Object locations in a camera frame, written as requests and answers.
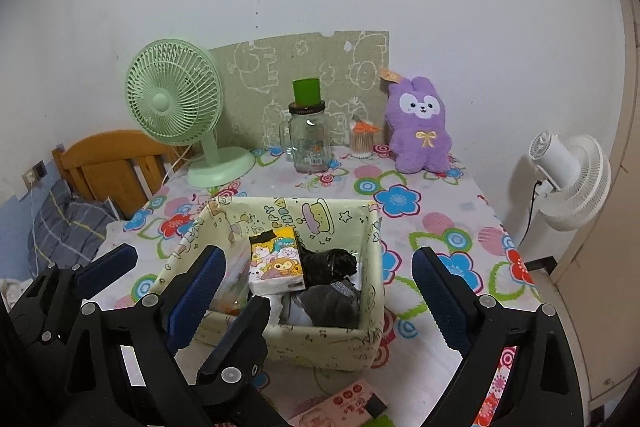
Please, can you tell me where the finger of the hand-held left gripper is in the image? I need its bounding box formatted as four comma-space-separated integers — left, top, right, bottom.
196, 294, 288, 427
7, 243, 139, 348

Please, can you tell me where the blue plaid bedding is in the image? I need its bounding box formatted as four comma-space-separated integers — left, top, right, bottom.
0, 179, 121, 280

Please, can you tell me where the grey sock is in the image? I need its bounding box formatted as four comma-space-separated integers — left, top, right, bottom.
300, 279, 362, 330

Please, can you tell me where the white circulator fan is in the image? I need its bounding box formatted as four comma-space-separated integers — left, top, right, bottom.
527, 132, 612, 233

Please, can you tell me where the white charging cable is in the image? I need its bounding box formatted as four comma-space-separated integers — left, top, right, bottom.
25, 177, 41, 280

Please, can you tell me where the cartoon fabric basket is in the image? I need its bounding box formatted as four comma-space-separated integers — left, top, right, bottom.
150, 196, 385, 373

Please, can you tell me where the white cloth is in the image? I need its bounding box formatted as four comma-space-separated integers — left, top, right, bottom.
270, 292, 313, 328

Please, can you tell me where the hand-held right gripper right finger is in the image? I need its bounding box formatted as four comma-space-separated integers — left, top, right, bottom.
411, 246, 588, 427

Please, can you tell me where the floral tablecloth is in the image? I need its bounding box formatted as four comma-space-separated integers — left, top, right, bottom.
82, 146, 543, 427

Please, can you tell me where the beige cabinet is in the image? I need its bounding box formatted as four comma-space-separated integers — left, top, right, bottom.
547, 0, 640, 413

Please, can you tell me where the purple plush bunny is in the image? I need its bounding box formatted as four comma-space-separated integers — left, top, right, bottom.
378, 68, 455, 175

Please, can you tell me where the green plastic cup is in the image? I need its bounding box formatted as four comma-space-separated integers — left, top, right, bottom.
292, 78, 322, 106

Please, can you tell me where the black fan cable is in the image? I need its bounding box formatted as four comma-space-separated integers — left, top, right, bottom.
519, 179, 546, 248

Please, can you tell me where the cartoon tissue pack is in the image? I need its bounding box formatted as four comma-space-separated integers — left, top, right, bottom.
248, 227, 307, 295

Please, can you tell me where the green cartoon board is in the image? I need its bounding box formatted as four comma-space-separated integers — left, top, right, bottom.
207, 29, 391, 148

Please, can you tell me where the pink paper packet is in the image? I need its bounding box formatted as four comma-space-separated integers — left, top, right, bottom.
287, 379, 388, 427

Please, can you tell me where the cotton swab container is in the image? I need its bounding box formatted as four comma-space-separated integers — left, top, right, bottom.
350, 119, 378, 159

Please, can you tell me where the glass jar mug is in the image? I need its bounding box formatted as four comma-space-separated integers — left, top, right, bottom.
279, 101, 332, 174

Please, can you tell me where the green desk fan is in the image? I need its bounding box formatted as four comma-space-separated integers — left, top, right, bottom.
125, 38, 257, 188

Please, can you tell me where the black fan base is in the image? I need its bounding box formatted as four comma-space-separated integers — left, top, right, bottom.
525, 257, 558, 274

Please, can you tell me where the clear plastic bag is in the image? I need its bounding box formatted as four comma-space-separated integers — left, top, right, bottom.
210, 249, 253, 315

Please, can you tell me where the wall socket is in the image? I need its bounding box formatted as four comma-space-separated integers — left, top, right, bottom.
21, 160, 47, 195

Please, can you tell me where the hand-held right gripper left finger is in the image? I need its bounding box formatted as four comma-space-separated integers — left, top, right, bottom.
54, 244, 230, 427

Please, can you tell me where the white fan cable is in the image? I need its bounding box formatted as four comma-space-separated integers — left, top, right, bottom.
162, 144, 193, 182

